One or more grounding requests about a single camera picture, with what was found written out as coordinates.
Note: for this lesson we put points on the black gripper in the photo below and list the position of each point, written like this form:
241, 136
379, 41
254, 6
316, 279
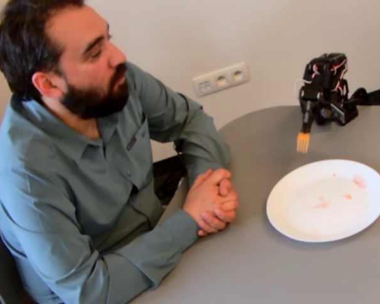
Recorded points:
306, 109

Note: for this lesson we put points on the orange fork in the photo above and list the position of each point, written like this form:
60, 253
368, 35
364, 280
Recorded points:
302, 141

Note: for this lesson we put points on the man's right forearm green sleeve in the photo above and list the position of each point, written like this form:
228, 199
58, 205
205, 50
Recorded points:
152, 247

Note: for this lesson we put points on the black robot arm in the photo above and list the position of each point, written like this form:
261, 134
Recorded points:
331, 76

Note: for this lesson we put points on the man's left forearm green sleeve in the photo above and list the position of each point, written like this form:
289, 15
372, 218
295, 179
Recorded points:
212, 152

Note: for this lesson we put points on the man's left hand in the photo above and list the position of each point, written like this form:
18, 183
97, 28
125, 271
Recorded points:
229, 207

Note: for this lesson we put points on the man's right hand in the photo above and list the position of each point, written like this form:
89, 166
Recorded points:
204, 194

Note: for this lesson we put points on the black table clamp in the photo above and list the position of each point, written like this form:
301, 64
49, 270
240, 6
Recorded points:
358, 98

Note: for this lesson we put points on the white round plate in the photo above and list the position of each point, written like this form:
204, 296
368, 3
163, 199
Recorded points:
304, 218

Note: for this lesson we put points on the bearded man green shirt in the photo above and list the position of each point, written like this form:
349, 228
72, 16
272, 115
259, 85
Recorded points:
66, 190

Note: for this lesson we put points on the small camera board module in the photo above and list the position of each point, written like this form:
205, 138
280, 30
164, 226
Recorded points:
334, 114

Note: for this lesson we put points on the white wall socket strip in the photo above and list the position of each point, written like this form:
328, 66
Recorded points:
223, 79

